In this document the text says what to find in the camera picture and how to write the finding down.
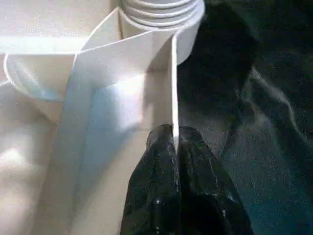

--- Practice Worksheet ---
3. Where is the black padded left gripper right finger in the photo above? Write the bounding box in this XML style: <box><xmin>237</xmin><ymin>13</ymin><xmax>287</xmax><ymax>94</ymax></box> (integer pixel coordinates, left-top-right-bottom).
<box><xmin>178</xmin><ymin>126</ymin><xmax>254</xmax><ymax>235</ymax></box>

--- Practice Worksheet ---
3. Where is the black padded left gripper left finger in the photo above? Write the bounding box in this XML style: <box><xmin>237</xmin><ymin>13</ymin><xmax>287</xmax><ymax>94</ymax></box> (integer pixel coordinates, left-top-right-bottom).
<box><xmin>119</xmin><ymin>123</ymin><xmax>182</xmax><ymax>235</ymax></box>

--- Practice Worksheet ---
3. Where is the white plastic table top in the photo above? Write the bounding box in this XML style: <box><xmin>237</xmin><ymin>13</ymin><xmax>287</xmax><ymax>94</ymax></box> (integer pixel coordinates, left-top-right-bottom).
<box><xmin>0</xmin><ymin>0</ymin><xmax>205</xmax><ymax>235</ymax></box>

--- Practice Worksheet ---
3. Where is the white plastic table leg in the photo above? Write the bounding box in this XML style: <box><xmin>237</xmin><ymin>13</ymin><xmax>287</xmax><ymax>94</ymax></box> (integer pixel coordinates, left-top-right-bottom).
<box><xmin>122</xmin><ymin>0</ymin><xmax>205</xmax><ymax>27</ymax></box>

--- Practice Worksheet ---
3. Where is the black work mat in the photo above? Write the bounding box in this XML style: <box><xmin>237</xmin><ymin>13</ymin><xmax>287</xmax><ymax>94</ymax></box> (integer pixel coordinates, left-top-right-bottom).
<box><xmin>176</xmin><ymin>0</ymin><xmax>313</xmax><ymax>235</ymax></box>

